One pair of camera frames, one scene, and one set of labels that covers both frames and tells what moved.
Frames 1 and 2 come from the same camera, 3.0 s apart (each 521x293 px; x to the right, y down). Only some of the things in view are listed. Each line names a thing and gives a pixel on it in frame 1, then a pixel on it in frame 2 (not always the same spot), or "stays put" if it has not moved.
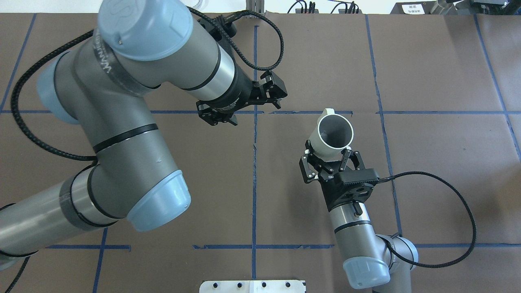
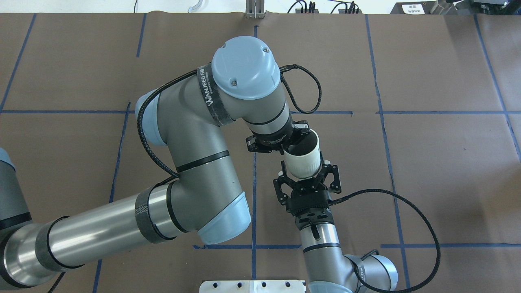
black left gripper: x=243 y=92 → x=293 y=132
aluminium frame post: x=257 y=6 stays put
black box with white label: x=413 y=8 stays put
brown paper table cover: x=435 y=101 stays put
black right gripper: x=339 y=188 → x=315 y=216
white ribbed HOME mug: x=331 y=134 → x=302 y=156
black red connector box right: x=342 y=11 stays put
